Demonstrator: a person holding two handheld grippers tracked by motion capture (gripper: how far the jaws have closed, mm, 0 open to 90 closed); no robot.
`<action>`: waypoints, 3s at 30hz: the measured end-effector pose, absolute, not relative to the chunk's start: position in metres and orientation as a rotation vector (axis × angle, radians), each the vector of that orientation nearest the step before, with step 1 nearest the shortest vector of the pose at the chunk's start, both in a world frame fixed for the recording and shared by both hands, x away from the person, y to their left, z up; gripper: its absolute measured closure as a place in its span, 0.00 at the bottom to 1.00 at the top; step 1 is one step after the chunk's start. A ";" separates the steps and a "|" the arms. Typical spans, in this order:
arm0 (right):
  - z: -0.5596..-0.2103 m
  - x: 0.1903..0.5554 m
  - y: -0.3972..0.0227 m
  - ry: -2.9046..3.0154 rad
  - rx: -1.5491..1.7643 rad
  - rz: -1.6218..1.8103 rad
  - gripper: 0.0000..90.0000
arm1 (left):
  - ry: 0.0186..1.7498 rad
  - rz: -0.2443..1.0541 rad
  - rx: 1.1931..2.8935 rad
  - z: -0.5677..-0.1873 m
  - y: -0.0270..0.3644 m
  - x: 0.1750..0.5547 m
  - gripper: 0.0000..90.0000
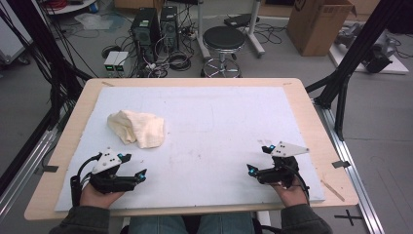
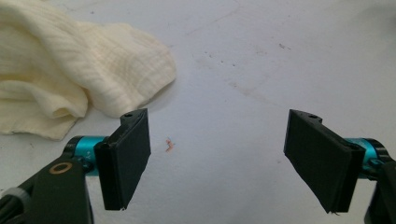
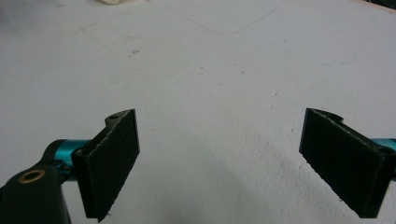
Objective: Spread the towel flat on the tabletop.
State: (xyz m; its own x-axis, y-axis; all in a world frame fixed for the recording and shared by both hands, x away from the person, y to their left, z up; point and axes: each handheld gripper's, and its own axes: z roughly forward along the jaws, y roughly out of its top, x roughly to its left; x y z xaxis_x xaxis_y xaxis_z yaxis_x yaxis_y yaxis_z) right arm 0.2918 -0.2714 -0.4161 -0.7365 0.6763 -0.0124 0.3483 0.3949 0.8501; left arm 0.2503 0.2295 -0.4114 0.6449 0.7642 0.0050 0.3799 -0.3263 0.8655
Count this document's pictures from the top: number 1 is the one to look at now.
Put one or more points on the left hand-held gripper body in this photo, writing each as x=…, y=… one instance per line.
x=110, y=182

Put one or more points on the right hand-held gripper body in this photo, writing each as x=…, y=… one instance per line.
x=279, y=172

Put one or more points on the cream printed towel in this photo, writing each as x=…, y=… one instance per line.
x=139, y=128

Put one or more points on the person's left hand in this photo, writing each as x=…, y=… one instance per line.
x=97, y=198

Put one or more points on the person's right hand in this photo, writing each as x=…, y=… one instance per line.
x=290, y=195

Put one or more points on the person's left leg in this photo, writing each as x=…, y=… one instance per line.
x=156, y=225

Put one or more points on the person's leg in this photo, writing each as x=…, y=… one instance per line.
x=227, y=224
x=156, y=225

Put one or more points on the thin wooden stick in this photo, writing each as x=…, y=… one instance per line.
x=332, y=190

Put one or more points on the person's right leg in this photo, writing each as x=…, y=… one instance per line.
x=227, y=224

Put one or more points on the grey tape piece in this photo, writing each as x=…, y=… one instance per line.
x=341, y=164
x=50, y=168

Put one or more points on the white foam mat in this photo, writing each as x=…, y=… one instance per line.
x=211, y=107

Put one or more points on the black tape cross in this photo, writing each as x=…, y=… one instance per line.
x=349, y=217

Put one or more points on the white power supply box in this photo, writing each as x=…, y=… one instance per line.
x=122, y=61
x=110, y=60

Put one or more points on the white table leg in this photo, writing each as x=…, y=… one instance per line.
x=201, y=32
x=255, y=32

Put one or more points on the black round stool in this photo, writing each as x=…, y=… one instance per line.
x=223, y=38

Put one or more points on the large black computer tower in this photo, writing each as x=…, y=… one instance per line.
x=144, y=32

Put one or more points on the brown cardboard box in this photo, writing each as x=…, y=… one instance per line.
x=319, y=29

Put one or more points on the flat black device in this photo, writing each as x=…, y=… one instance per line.
x=240, y=20

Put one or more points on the slim black computer tower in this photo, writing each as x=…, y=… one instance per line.
x=169, y=27

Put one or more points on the clear plastic sheet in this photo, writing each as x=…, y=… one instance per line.
x=94, y=21

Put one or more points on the white board with robot parts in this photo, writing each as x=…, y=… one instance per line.
x=397, y=66

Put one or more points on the round white table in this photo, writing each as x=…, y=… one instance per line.
x=69, y=7

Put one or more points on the aluminium rail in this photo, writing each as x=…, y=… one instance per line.
x=350, y=162
x=22, y=169

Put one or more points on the black metal frame post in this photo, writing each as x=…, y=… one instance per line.
x=42, y=48
x=357, y=48

